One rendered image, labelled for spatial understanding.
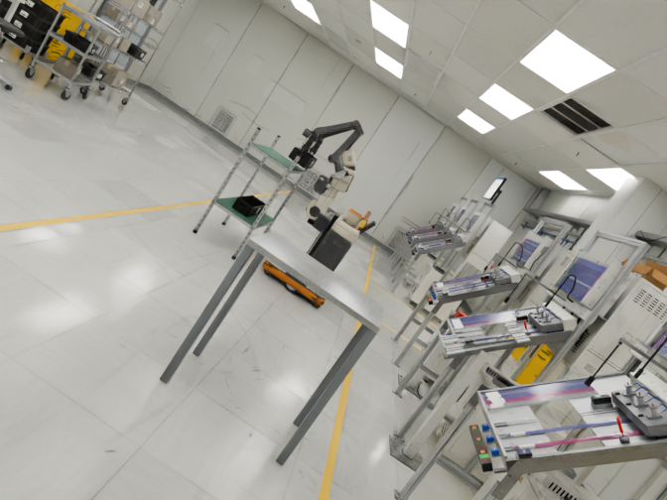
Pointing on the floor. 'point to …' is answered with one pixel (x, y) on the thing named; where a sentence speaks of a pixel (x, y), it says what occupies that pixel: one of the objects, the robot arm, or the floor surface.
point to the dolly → (31, 26)
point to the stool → (9, 35)
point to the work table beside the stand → (327, 280)
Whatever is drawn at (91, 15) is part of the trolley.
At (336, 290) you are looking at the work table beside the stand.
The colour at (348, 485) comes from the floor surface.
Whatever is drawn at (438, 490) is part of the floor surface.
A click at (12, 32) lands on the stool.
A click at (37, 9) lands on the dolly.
